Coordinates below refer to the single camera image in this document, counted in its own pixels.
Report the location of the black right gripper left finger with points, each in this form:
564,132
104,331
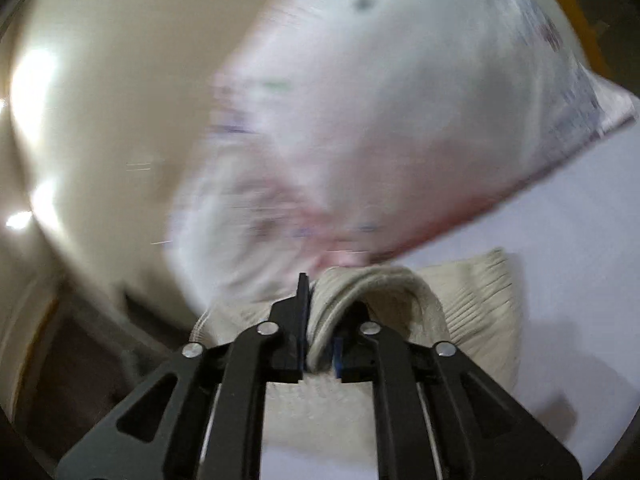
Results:
200,414

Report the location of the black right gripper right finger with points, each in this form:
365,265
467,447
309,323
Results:
440,416

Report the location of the beige knitted garment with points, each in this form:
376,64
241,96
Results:
472,303

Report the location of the white bed sheet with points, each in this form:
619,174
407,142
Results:
573,244

